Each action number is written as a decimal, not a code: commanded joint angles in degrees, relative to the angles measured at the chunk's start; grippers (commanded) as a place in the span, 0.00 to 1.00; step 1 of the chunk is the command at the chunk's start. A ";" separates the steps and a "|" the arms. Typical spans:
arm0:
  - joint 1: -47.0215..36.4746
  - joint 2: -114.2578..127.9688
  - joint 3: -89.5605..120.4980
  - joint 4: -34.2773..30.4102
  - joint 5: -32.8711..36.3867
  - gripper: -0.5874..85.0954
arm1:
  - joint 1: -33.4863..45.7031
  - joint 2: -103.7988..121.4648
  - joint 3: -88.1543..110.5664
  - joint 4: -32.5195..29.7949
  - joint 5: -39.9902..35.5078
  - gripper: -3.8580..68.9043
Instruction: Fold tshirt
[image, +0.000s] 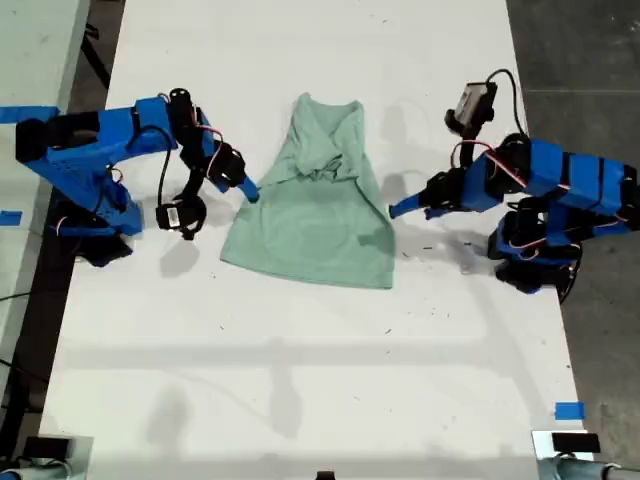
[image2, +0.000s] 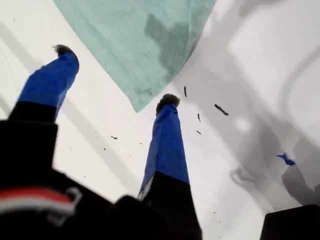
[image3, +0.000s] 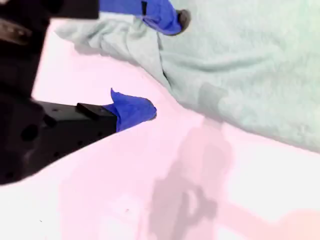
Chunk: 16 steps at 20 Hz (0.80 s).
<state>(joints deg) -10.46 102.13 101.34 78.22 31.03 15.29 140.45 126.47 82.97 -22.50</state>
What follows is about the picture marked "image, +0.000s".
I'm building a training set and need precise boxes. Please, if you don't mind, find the black camera stalk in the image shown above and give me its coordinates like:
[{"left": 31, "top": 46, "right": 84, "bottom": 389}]
[
  {"left": 179, "top": 164, "right": 206, "bottom": 204},
  {"left": 452, "top": 127, "right": 484, "bottom": 174}
]

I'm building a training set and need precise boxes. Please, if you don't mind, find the long blue tape strip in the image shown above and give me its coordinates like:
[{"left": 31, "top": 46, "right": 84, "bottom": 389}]
[{"left": 0, "top": 105, "right": 61, "bottom": 124}]

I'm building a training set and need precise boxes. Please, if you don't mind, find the black camera cable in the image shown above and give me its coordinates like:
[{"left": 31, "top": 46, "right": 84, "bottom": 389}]
[
  {"left": 122, "top": 124, "right": 174, "bottom": 209},
  {"left": 485, "top": 68, "right": 529, "bottom": 139}
]

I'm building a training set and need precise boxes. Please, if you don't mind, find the pale grey pipe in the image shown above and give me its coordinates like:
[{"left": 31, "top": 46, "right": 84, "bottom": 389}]
[
  {"left": 539, "top": 457, "right": 640, "bottom": 480},
  {"left": 0, "top": 459, "right": 71, "bottom": 480}
]

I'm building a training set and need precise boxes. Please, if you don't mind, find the black arm base cable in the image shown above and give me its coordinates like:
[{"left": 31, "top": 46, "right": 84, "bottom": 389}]
[{"left": 558, "top": 244, "right": 584, "bottom": 305}]

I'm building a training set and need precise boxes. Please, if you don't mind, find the pale green T-shirt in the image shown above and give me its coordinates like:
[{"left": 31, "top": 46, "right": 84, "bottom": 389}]
[{"left": 219, "top": 92, "right": 397, "bottom": 291}]

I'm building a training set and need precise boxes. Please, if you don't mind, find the black camera box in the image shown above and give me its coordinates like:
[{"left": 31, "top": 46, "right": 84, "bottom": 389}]
[
  {"left": 443, "top": 82, "right": 499, "bottom": 135},
  {"left": 155, "top": 195, "right": 208, "bottom": 242}
]

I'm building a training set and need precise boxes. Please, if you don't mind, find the black stand leg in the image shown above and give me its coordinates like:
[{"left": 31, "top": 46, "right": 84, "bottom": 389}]
[{"left": 79, "top": 7, "right": 112, "bottom": 92}]

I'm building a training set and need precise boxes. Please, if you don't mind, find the pale side table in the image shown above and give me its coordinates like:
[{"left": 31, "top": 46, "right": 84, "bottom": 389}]
[{"left": 0, "top": 0, "right": 92, "bottom": 361}]

